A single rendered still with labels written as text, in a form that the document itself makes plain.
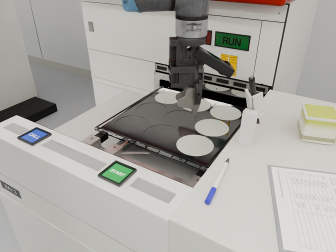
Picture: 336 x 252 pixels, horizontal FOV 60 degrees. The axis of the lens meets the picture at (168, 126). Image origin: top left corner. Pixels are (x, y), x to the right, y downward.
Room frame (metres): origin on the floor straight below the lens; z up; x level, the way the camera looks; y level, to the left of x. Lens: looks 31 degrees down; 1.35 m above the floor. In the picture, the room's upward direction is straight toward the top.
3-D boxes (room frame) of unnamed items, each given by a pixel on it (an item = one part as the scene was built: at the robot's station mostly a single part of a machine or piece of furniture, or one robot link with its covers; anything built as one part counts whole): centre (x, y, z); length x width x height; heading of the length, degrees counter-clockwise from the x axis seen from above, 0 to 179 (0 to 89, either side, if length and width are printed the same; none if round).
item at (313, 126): (0.59, -0.35, 1.00); 0.07 x 0.07 x 0.07; 75
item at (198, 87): (0.68, -0.07, 1.05); 0.05 x 0.02 x 0.09; 4
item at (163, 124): (0.80, -0.04, 0.90); 0.34 x 0.34 x 0.01; 58
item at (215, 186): (0.43, -0.10, 0.97); 0.14 x 0.01 x 0.01; 154
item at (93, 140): (0.64, 0.22, 0.89); 0.08 x 0.03 x 0.03; 148
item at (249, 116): (0.57, -0.19, 1.03); 0.06 x 0.04 x 0.13; 148
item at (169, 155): (0.64, 0.06, 0.90); 0.38 x 0.01 x 0.01; 58
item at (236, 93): (0.98, -0.14, 0.89); 0.44 x 0.02 x 0.10; 58
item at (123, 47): (1.09, 0.01, 1.02); 0.81 x 0.03 x 0.40; 58
